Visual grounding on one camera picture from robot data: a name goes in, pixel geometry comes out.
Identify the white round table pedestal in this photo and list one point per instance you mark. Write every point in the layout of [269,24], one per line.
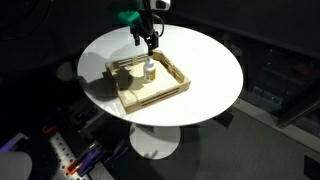
[155,141]

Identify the perforated metal board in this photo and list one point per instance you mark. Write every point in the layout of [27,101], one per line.
[63,150]

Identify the white bottle with yellow label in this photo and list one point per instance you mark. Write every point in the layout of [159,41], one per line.
[150,74]

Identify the light wooden slatted tray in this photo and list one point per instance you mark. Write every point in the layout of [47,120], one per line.
[156,97]

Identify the small orange tipped clamp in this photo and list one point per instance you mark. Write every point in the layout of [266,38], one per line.
[50,129]

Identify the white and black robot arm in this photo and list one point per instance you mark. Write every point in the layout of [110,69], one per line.
[161,4]

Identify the grey rounded cover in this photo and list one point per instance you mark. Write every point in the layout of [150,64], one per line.
[15,165]

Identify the dark storage shelf with bins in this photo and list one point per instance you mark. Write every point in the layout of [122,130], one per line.
[283,86]

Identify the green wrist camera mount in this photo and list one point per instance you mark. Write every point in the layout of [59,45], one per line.
[128,16]

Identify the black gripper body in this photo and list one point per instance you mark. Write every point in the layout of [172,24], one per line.
[146,25]

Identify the white round bottle lid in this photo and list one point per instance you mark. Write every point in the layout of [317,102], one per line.
[149,61]

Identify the grey round floor disc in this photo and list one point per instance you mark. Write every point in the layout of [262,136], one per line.
[66,70]

